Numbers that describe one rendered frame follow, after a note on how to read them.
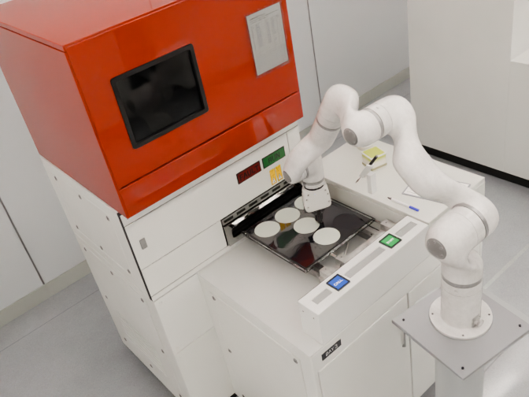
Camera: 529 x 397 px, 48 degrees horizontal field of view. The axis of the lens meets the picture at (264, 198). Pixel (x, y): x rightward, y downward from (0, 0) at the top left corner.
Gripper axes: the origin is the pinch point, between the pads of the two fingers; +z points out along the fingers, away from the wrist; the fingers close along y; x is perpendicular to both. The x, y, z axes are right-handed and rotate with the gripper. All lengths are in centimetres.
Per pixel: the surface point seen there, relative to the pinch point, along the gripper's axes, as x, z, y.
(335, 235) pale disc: -10.8, 2.1, 2.6
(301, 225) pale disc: 0.7, 2.1, -6.9
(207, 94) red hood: 7, -58, -30
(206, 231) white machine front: 6.1, -4.3, -42.5
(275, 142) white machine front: 23.2, -23.4, -6.9
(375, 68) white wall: 255, 67, 132
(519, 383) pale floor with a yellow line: -36, 92, 69
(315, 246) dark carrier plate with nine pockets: -13.6, 2.2, -6.5
